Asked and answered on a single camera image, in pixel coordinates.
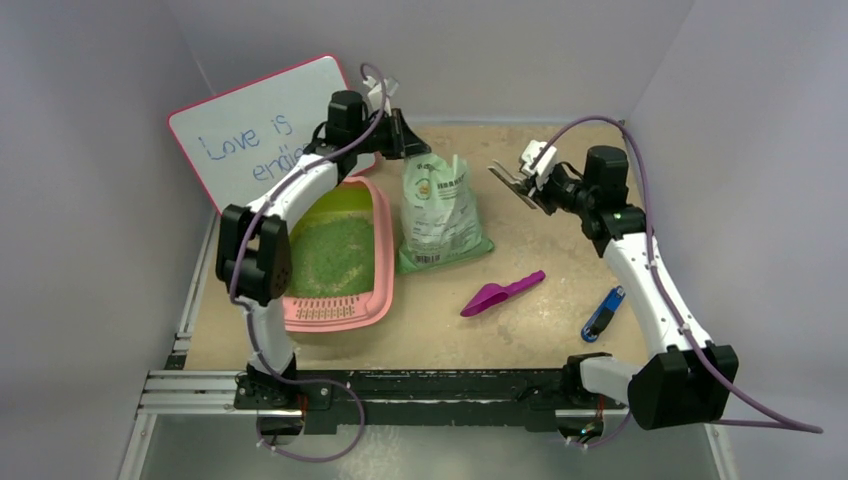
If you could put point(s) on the purple plastic scoop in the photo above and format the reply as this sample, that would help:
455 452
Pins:
492 294

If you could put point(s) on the aluminium frame rails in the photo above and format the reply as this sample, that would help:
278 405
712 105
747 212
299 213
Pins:
189 392

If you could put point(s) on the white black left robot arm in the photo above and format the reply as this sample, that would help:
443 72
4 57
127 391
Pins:
254 257

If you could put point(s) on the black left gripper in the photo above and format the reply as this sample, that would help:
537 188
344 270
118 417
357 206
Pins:
402 142

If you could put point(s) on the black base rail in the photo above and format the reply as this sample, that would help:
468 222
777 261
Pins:
323 400

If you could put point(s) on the green litter bag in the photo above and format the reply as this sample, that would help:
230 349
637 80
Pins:
440 221

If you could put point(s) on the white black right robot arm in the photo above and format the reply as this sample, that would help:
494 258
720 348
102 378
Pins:
677 386

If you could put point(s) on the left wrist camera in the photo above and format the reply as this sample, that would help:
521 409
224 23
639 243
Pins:
380 92

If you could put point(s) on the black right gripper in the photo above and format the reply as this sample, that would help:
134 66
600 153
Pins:
530 188

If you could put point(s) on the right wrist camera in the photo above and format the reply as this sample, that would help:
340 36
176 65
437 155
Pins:
537 161

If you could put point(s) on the whiteboard with pink frame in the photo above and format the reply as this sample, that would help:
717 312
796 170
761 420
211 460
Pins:
240 143

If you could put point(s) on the pink green litter box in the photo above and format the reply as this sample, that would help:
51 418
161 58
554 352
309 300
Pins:
360 197

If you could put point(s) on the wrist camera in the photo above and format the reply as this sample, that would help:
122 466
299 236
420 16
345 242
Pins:
380 92
537 161

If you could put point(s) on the green fresh litter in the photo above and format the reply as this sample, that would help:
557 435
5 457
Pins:
333 258

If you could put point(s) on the blue black stapler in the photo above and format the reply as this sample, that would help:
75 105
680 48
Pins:
603 315

